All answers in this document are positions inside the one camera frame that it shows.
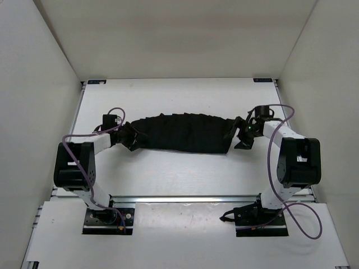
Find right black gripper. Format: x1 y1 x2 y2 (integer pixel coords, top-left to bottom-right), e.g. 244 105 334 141
223 117 261 150

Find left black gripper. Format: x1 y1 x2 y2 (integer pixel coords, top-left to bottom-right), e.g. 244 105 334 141
115 121 149 151

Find black pleated skirt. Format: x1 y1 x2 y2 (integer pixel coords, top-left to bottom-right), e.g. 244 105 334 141
130 113 233 154

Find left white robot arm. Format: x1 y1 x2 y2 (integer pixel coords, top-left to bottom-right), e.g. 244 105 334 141
54 113 149 223

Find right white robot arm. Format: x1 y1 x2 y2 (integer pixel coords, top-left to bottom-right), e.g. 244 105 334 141
234 105 321 225

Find right blue corner label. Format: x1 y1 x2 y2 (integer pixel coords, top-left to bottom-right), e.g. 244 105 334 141
253 78 273 83

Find blue corner label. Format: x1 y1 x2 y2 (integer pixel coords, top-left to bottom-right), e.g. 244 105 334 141
253 78 273 83
87 80 107 85

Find left blue corner label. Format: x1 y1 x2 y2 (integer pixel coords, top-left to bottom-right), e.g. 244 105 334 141
87 80 107 85

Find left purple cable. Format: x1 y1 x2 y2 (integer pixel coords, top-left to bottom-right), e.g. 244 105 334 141
63 107 126 235

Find purple cable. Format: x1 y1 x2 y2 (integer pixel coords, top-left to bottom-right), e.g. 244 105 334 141
63 107 126 235
235 104 323 240

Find aluminium front rail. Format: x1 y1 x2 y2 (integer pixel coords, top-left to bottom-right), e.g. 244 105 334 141
112 196 256 203

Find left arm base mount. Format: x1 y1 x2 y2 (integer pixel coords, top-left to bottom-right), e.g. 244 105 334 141
82 200 135 235

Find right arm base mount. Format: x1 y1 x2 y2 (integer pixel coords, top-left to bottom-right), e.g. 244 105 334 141
219 196 289 237

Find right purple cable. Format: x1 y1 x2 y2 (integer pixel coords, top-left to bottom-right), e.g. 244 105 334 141
235 104 323 240

